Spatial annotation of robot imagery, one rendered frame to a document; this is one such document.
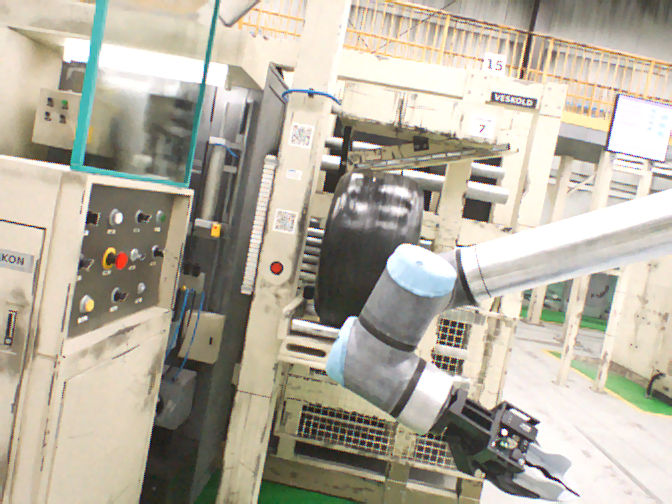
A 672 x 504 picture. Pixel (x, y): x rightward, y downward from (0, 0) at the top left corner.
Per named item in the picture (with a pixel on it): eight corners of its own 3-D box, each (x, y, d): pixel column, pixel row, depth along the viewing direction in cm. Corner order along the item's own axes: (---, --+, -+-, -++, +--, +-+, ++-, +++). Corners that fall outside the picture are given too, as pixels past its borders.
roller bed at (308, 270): (274, 293, 209) (287, 223, 208) (281, 288, 224) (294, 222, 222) (321, 302, 208) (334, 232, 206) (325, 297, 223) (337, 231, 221)
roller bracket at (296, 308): (275, 340, 158) (281, 310, 158) (297, 315, 198) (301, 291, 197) (285, 342, 158) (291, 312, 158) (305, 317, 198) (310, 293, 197)
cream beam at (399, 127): (338, 117, 191) (345, 79, 190) (343, 129, 216) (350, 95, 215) (497, 146, 187) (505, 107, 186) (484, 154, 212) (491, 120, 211)
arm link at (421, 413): (389, 426, 71) (416, 370, 76) (419, 445, 70) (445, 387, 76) (405, 409, 64) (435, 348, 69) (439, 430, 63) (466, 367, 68)
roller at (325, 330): (286, 331, 162) (289, 317, 161) (289, 328, 166) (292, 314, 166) (393, 353, 159) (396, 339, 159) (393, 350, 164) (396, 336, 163)
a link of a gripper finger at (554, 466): (599, 492, 63) (531, 451, 65) (573, 497, 68) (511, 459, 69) (604, 468, 65) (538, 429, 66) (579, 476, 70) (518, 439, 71)
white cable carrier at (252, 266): (240, 292, 171) (266, 154, 169) (245, 290, 176) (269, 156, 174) (253, 295, 171) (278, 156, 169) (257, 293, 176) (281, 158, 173)
